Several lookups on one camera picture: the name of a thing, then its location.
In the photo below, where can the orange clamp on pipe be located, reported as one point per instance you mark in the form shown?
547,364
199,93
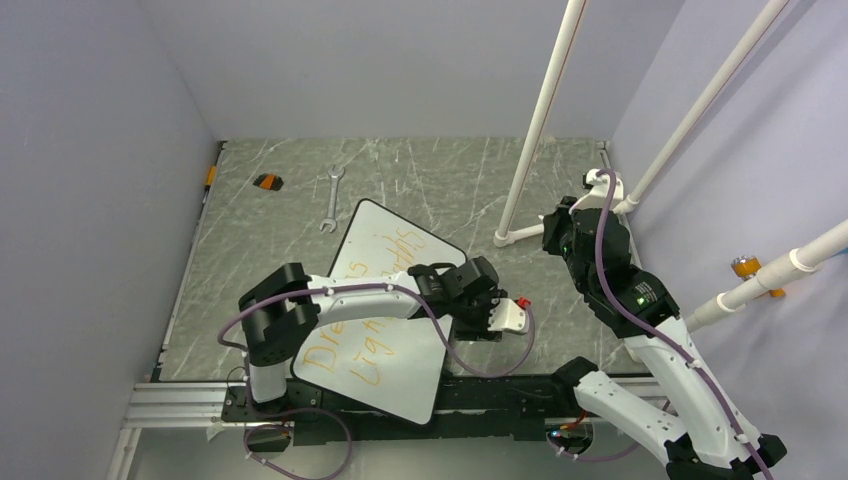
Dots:
745,266

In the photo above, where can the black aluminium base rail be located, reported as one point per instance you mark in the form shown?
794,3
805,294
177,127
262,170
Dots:
519,407

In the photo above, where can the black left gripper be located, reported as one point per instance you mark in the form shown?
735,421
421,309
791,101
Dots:
480,331

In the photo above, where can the orange-black screwdriver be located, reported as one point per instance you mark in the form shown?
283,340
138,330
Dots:
209,178

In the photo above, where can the silver open-end wrench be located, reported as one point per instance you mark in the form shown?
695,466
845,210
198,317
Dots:
329,222

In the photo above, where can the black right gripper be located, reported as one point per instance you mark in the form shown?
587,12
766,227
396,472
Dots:
554,222

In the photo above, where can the white PVC pipe frame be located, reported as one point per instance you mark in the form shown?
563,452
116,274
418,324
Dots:
600,55

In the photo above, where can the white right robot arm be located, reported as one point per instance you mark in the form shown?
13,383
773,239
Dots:
706,437

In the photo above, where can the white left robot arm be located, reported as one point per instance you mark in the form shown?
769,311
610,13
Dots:
278,314

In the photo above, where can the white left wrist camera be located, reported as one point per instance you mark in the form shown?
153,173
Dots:
508,316

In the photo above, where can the orange hex key set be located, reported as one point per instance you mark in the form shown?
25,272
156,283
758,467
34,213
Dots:
268,181

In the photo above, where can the white whiteboard black frame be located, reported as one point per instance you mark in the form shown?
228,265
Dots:
393,365

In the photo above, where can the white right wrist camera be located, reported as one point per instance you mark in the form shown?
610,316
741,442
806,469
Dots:
599,183

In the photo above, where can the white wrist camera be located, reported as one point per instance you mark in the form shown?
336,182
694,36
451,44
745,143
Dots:
599,183
508,316

